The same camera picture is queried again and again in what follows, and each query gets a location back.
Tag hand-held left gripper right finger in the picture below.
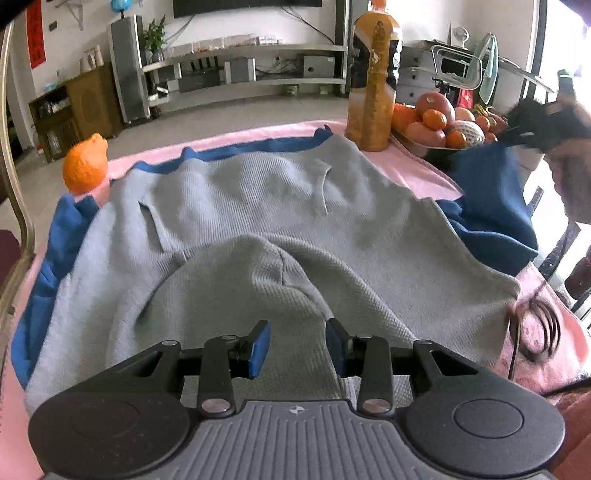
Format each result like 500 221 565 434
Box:
324 318 483 415

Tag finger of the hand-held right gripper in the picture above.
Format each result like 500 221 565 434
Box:
498 124 537 147

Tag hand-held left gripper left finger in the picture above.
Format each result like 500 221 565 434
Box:
108 320 271 418

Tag grey sweater with blue lining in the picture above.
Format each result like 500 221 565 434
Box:
11 127 541 416

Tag person's right hand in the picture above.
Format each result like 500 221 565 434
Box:
551 135 591 223

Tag teal hanging cloth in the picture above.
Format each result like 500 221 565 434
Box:
475 32 500 97

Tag pile of mixed fruit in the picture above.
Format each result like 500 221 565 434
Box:
392 91 511 149

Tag white swivel chair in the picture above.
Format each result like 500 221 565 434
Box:
431 44 491 92

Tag metal fruit tray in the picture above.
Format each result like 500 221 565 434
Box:
390 129 499 161

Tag pink printed blanket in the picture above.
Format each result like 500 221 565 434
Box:
0 119 591 480

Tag grey drawer cabinet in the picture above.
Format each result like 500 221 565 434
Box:
397 41 445 100

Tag tall orange drink bottle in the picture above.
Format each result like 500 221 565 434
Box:
345 0 403 152

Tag grey speaker box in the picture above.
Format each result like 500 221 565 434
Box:
225 56 256 84
302 54 335 78

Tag bumpy orange citrus fruit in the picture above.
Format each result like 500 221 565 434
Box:
62 133 109 195

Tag silver curved media shelf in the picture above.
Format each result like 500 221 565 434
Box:
141 41 349 114

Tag brown wooden cabinet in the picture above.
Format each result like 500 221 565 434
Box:
28 62 124 162

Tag silver tower speaker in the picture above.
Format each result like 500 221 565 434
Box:
107 14 151 123

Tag black television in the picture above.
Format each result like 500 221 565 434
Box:
172 0 324 19

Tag green potted plant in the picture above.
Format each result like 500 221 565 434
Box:
141 16 168 65

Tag black coiled cable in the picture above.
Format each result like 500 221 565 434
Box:
508 295 561 381

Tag long red wall banner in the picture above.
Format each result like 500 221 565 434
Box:
25 0 47 70

